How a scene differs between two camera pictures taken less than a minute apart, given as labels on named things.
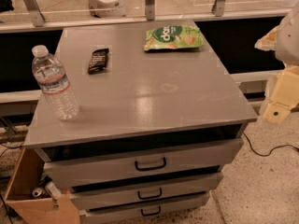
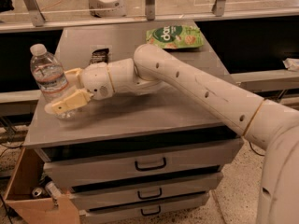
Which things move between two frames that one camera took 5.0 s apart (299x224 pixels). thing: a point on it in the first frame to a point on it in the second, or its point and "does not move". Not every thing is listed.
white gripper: [289, 37] to [94, 79]
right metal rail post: [218, 8] does not move
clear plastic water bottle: [52, 78] does not move
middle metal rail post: [149, 2] does not move
